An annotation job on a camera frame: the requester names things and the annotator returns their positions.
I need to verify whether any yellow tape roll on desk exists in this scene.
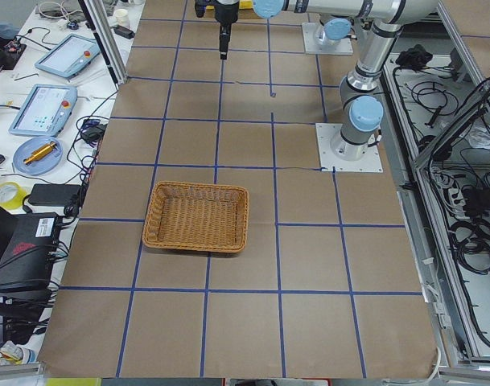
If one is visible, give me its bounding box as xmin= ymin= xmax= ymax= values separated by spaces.
xmin=0 ymin=182 xmax=27 ymax=211

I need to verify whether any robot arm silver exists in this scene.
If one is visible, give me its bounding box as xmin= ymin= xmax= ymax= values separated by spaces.
xmin=318 ymin=14 xmax=352 ymax=45
xmin=252 ymin=0 xmax=438 ymax=162

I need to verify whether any lower teach pendant tablet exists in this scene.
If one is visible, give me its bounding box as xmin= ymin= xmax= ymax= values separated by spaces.
xmin=8 ymin=84 xmax=77 ymax=137

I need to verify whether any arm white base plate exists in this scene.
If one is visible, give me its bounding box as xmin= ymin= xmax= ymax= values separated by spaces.
xmin=315 ymin=123 xmax=383 ymax=173
xmin=302 ymin=18 xmax=353 ymax=55

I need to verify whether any upper teach pendant tablet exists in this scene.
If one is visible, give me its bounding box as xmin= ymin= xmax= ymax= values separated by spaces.
xmin=35 ymin=34 xmax=101 ymax=79

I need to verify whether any brown wicker basket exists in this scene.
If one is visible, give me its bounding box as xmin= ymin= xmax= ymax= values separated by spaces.
xmin=142 ymin=181 xmax=249 ymax=253

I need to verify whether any black power adapter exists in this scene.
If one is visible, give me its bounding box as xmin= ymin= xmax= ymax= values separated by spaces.
xmin=27 ymin=184 xmax=80 ymax=207

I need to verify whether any blue plate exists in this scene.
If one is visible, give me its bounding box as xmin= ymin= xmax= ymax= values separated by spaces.
xmin=12 ymin=136 xmax=63 ymax=176

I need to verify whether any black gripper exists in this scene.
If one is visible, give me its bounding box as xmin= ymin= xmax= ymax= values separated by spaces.
xmin=194 ymin=0 xmax=239 ymax=60

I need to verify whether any black computer box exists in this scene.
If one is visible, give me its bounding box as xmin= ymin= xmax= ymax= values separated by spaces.
xmin=0 ymin=206 xmax=62 ymax=322

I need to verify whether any white paper cup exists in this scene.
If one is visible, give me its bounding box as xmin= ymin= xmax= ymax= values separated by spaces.
xmin=113 ymin=8 xmax=130 ymax=28

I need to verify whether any small black adapter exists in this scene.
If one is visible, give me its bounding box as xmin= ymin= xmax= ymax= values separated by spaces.
xmin=113 ymin=25 xmax=135 ymax=39

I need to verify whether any black cloth bundle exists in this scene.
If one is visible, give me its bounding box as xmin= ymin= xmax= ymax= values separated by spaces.
xmin=395 ymin=44 xmax=433 ymax=71

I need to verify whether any aluminium frame post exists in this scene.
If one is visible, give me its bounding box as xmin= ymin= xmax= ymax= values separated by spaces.
xmin=78 ymin=0 xmax=128 ymax=85

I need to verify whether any teach pendant tablet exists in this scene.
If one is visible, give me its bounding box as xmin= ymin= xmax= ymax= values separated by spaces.
xmin=8 ymin=84 xmax=77 ymax=137
xmin=35 ymin=34 xmax=101 ymax=79

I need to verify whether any brass cylinder tool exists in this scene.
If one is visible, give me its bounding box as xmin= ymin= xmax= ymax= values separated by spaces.
xmin=23 ymin=142 xmax=58 ymax=165

